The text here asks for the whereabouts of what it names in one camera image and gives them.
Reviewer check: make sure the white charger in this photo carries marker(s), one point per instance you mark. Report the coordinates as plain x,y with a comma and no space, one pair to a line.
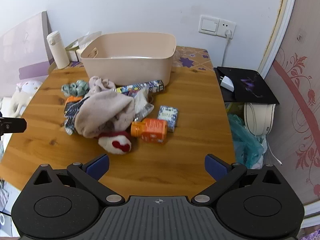
227,83

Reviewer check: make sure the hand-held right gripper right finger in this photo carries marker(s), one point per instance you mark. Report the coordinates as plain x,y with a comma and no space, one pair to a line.
215,168

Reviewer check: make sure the beige sock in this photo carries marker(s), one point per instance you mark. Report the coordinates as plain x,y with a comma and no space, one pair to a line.
100,83

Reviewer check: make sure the black mouse pad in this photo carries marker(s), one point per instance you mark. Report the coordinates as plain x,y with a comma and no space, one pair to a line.
257,90

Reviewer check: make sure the white door frame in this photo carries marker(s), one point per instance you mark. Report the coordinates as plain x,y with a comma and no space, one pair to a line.
282,25

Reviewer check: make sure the clear cotton pad packet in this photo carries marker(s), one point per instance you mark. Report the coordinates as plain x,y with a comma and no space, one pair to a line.
142,105

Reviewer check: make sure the cream round appliance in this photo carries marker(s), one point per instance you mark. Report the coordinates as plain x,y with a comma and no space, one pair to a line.
260,117

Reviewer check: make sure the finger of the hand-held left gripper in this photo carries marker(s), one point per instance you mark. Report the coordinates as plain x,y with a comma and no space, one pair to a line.
15,125

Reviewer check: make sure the green scrunchie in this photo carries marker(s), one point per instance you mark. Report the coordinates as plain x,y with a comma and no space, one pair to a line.
72,87

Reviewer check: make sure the orange bottle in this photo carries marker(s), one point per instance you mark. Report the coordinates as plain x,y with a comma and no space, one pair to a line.
152,130

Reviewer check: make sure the white thermos bottle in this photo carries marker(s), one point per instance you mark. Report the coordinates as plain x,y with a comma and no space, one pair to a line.
58,52

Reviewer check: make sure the floral patterned door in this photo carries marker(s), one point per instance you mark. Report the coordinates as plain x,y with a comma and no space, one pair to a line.
300,92

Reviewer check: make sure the white wall switch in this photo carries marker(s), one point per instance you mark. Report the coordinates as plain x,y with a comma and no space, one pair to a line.
208,25

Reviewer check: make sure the wooden desk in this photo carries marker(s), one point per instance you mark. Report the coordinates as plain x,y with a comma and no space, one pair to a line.
175,160

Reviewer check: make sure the blue white tissue pack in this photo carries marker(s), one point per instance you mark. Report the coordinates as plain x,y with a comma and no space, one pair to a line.
168,117

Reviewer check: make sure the orange plush toy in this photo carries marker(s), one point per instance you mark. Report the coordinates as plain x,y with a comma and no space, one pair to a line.
72,99

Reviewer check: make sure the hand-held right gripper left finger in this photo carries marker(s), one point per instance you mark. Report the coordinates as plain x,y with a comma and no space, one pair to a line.
98,167

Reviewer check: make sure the blue white patterned sock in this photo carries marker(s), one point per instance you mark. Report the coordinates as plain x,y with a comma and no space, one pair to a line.
71,112

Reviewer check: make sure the colourful cartoon box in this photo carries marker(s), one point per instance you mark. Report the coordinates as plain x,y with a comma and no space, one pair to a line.
150,86

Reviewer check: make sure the teal plastic bag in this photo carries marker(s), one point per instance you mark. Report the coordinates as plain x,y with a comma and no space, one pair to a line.
245,142

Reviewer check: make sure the white plush toy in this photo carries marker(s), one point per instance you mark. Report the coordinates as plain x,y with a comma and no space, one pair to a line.
25,90

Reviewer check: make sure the beige plastic basket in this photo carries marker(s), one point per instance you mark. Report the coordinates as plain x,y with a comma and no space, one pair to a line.
130,70

